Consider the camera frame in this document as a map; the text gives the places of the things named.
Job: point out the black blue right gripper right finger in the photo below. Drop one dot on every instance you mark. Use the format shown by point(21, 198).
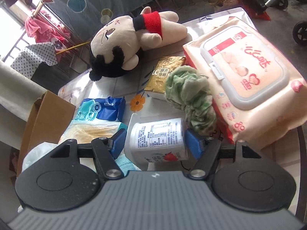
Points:
point(207, 152)

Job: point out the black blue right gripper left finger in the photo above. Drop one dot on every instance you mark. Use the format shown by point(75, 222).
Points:
point(104, 151)

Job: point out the white yogurt cup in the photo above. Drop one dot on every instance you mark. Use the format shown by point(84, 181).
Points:
point(155, 142)

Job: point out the light blue towel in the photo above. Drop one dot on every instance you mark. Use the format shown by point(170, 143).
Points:
point(125, 164)

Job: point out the blue tissue pack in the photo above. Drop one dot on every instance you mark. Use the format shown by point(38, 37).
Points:
point(107, 109)

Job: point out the brown cardboard box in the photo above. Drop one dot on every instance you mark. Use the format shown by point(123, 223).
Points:
point(48, 119)

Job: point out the green fabric scrunchie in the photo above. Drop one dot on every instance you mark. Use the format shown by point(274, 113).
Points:
point(188, 90)

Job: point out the white crumpled plastic bag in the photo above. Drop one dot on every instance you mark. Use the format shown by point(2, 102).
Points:
point(37, 153)

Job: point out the large wet wipes pack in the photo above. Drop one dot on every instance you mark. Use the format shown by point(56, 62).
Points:
point(258, 95)

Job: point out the gold snack packet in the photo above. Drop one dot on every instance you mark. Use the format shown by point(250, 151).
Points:
point(155, 87)

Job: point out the white curtain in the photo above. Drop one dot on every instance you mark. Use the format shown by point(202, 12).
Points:
point(18, 94)

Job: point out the yellow stick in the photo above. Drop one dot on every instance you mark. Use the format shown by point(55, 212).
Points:
point(73, 47)

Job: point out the black haired boy plush doll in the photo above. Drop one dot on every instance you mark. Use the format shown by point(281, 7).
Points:
point(115, 46)

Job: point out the polka dot cloth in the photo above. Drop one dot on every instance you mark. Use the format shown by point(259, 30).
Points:
point(29, 59)

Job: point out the pink hanging garment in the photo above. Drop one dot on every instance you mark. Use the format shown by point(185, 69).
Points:
point(44, 32)

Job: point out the grey blue patterned quilt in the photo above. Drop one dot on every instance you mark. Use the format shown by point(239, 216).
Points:
point(105, 4)

